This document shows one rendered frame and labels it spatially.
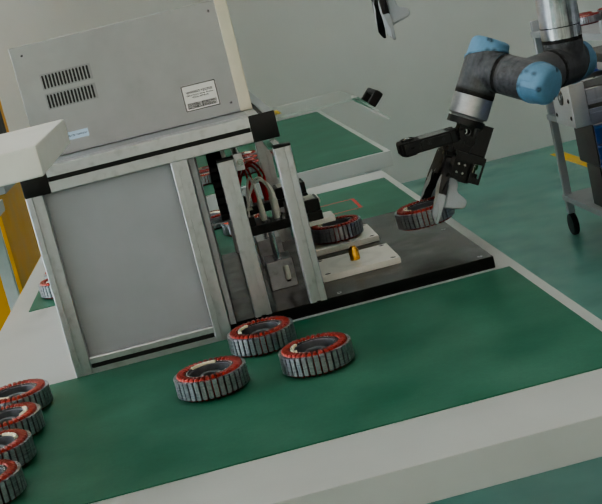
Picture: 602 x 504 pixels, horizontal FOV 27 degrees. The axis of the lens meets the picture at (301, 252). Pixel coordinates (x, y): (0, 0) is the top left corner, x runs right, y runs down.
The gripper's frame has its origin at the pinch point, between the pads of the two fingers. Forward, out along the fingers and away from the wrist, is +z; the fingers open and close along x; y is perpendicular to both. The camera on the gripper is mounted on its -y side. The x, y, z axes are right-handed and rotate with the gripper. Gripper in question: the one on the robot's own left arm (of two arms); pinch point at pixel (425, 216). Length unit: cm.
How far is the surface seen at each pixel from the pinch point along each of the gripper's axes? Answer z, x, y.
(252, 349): 25, -37, -30
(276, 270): 17.1, -2.4, -25.0
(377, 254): 9.5, 0.5, -6.7
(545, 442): 13, -97, -2
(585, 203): 0, 264, 129
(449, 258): 5.1, -12.3, 3.6
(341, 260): 12.9, 3.3, -12.5
